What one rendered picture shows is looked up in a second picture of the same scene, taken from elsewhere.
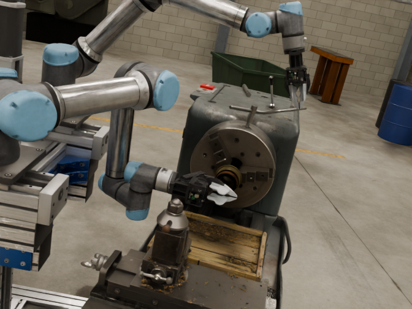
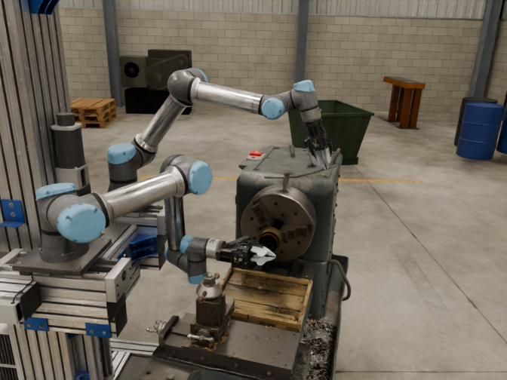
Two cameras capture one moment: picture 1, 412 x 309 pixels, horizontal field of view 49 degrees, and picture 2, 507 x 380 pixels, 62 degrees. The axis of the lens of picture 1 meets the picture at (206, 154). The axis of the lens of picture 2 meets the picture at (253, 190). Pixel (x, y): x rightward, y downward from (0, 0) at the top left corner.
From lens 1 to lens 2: 0.29 m
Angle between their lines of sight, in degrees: 7
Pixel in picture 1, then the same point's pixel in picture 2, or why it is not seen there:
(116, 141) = (171, 221)
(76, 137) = (142, 219)
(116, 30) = (163, 126)
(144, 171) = (195, 243)
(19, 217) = (93, 298)
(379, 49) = (452, 68)
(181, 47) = not seen: hidden behind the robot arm
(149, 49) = not seen: hidden behind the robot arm
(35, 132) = (89, 235)
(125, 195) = (185, 265)
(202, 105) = (247, 174)
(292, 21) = (305, 97)
